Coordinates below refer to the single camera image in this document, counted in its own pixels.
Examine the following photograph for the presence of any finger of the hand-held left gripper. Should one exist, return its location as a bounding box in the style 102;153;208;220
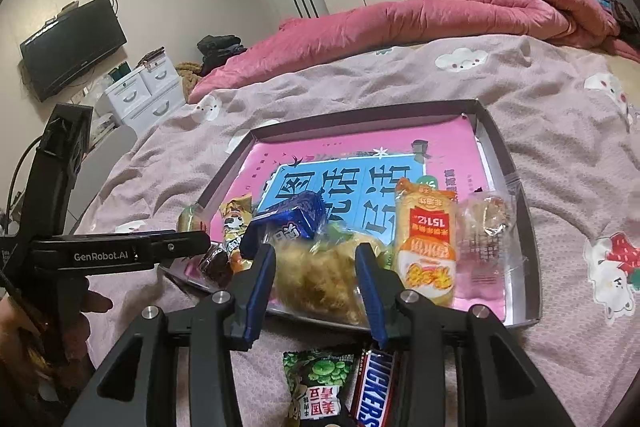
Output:
150;229;212;270

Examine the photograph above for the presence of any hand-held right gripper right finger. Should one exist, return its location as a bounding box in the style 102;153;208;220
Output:
354;243;576;427

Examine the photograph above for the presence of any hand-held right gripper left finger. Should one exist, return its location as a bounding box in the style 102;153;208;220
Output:
62;243;278;427

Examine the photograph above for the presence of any green clear-wrapped snack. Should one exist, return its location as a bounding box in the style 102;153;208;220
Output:
177;203;211;233

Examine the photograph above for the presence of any dark round snack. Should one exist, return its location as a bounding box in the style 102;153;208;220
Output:
197;243;235;285

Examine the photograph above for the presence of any clear-wrapped floss pastry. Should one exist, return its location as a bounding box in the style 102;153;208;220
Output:
272;227;388;328

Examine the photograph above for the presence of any yellow cartoon snack packet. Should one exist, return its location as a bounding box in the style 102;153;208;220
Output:
219;196;256;275

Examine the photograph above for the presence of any yellow pastry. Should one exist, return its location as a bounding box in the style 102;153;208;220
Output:
325;227;396;273

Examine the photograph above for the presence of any orange rice cracker packet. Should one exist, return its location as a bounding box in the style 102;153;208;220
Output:
392;177;460;308

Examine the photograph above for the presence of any blue snack packet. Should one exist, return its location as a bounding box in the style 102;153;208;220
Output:
250;191;327;242

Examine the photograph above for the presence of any clear-wrapped round pastry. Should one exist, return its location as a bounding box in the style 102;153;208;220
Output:
456;191;518;268

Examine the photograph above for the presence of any dark cardboard tray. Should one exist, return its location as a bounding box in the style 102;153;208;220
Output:
159;99;543;330

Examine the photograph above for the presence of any person's left hand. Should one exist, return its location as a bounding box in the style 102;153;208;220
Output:
0;288;113;427

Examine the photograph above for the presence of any brown chocolate bar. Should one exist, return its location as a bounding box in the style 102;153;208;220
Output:
347;342;401;427

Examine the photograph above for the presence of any green pea snack packet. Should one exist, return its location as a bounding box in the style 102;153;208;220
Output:
281;347;357;427

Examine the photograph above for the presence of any pink children's book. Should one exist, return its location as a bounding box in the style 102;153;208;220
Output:
210;117;511;308

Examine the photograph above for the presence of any white drawer chest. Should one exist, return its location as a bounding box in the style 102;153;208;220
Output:
102;54;182;128

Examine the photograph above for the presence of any brown plush toy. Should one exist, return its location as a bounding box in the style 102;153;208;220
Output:
174;62;203;95

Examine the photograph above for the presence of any small brown box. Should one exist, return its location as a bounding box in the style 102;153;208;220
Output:
137;47;168;68

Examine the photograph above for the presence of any black clothes pile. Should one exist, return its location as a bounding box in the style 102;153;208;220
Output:
196;34;248;78

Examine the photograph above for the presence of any black television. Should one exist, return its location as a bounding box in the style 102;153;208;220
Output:
19;0;128;102

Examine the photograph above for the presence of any pink printed bed sheet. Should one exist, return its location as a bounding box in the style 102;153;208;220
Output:
65;32;640;427

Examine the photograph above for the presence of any pink quilt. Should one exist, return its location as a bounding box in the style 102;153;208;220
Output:
189;0;640;105

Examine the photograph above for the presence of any beige mattress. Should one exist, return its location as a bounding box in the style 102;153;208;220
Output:
602;49;640;108

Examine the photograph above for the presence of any colourful clothes pile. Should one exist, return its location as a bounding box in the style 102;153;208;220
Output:
592;0;640;48

